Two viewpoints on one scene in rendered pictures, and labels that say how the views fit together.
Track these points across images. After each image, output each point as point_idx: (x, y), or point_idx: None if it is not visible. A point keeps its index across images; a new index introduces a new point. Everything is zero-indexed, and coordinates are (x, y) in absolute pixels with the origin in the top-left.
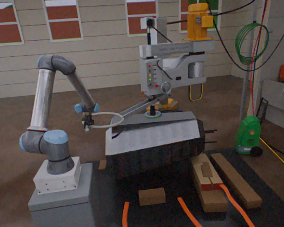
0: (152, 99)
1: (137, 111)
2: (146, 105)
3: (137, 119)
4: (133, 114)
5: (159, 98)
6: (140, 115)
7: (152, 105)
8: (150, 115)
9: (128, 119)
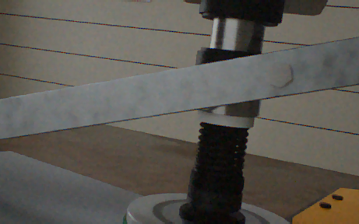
0: (222, 52)
1: (25, 117)
2: (129, 88)
3: (40, 209)
4: None
5: (303, 59)
6: (123, 201)
7: (215, 128)
8: (146, 221)
9: None
